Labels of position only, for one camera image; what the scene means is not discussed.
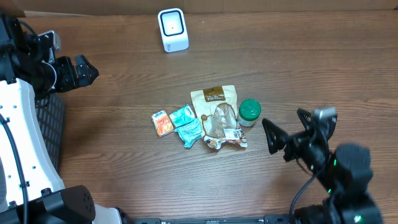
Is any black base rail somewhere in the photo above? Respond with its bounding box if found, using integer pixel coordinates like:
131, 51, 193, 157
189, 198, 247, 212
132, 215, 289, 224

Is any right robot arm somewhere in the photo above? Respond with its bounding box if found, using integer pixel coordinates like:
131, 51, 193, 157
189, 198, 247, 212
262, 107, 382, 223

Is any teal snack packet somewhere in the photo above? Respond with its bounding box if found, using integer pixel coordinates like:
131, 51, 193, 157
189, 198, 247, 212
175, 118, 202, 148

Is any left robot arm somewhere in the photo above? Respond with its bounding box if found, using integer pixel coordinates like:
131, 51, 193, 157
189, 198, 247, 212
1, 14, 130, 223

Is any green tissue pack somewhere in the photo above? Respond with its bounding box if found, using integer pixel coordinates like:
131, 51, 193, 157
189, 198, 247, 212
169, 105, 195, 128

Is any orange tissue pack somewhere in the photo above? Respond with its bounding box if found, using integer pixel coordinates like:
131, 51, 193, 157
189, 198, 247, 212
151, 110, 174, 137

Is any grey plastic mesh basket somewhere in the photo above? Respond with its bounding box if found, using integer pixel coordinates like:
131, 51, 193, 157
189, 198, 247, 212
35, 93, 66, 172

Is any brown snack pouch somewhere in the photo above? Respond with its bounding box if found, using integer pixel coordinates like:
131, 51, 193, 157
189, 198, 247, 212
190, 85, 248, 150

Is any green lid jar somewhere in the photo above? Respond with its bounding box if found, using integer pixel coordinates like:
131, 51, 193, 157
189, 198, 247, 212
238, 99, 261, 127

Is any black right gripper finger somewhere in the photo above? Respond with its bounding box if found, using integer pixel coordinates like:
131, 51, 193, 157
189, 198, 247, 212
262, 118, 289, 154
297, 108, 313, 131

